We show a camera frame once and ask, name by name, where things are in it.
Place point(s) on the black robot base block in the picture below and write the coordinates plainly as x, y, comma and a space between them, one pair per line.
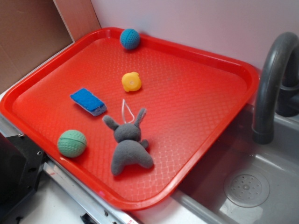
21, 163

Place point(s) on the red plastic tray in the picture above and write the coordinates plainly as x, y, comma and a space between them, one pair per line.
190, 96

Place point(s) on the yellow rubber duck toy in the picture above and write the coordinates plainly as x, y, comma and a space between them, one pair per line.
131, 81

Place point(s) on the gray plush bunny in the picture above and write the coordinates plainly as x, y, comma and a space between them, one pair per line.
131, 149

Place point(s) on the blue sponge block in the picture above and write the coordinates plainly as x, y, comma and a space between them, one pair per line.
89, 102

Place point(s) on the blue dimpled ball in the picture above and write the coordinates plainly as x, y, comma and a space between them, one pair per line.
130, 39

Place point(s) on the green dimpled ball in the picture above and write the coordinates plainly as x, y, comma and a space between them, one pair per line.
72, 143

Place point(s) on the gray toy sink basin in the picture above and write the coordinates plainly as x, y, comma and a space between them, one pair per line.
241, 182

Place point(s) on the gray toy faucet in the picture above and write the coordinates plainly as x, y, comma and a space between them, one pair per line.
278, 91

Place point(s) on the brown cardboard panel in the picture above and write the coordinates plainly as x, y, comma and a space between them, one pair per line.
32, 31

